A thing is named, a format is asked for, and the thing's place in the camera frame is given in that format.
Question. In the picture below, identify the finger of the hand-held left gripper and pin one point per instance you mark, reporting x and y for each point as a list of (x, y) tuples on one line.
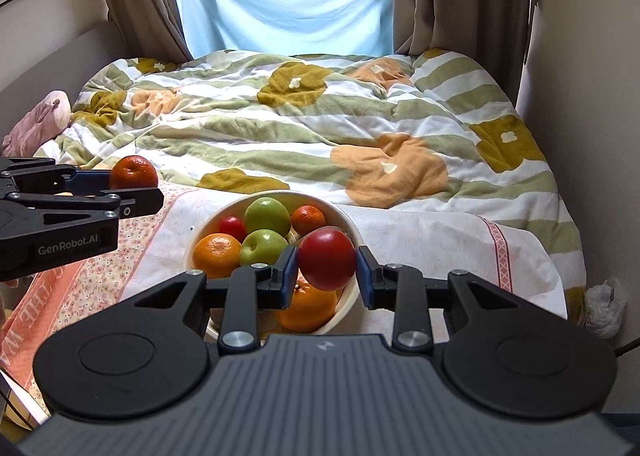
[(90, 181), (135, 201)]

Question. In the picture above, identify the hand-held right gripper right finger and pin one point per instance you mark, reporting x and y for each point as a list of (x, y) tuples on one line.
[(364, 278)]

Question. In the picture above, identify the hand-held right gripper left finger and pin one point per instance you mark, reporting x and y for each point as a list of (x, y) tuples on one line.
[(289, 278)]

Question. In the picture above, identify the small mandarin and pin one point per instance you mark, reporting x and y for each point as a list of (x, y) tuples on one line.
[(308, 219), (132, 172)]

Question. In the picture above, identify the large orange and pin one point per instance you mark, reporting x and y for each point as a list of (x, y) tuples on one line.
[(217, 253), (310, 310)]

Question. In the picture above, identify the red tomato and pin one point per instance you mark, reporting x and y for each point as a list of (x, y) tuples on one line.
[(232, 227), (327, 260)]

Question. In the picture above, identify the green apple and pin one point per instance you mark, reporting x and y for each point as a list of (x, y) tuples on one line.
[(267, 216), (262, 247)]

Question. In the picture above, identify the cream bowl with yellow print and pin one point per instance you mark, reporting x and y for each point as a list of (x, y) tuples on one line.
[(350, 231)]

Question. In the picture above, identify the pink floral tablecloth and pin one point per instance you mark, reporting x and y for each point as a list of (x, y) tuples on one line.
[(425, 241)]

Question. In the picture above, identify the pink plush toy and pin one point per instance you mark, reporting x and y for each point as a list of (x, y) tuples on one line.
[(37, 123)]

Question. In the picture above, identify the grey bed headboard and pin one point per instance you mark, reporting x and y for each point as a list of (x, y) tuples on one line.
[(50, 61)]

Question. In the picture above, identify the white plastic bag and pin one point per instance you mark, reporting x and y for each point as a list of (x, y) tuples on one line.
[(605, 308)]

